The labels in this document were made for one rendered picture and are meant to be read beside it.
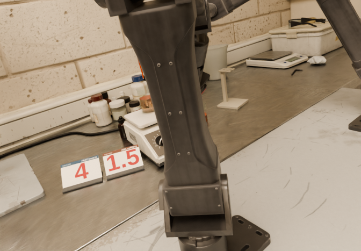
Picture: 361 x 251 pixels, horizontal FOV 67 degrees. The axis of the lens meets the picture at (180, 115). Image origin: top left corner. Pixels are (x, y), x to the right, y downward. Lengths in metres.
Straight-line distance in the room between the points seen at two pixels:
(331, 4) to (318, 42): 0.82
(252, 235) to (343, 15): 0.53
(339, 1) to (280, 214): 0.48
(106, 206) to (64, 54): 0.68
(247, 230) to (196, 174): 0.18
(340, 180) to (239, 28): 1.22
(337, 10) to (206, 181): 0.55
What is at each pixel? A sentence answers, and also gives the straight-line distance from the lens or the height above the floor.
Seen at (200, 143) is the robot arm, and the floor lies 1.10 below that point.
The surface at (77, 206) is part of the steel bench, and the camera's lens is 0.63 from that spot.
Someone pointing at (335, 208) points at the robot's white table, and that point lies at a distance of 0.53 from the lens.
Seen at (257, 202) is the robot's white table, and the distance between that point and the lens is 0.52.
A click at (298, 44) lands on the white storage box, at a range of 1.60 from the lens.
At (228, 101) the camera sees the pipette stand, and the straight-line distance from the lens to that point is 0.98.
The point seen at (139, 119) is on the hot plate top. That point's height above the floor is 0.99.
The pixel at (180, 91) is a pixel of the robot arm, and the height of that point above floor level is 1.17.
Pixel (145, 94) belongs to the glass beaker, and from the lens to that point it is 0.73.
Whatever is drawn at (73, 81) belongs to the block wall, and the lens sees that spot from 1.14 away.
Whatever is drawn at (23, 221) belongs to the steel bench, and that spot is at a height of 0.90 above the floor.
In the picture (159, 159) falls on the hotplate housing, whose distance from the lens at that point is 0.64.
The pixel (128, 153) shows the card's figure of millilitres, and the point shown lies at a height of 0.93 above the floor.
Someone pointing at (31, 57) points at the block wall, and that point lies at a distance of 1.10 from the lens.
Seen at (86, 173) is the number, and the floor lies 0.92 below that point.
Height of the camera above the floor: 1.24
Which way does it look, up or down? 21 degrees down
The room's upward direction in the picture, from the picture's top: 10 degrees counter-clockwise
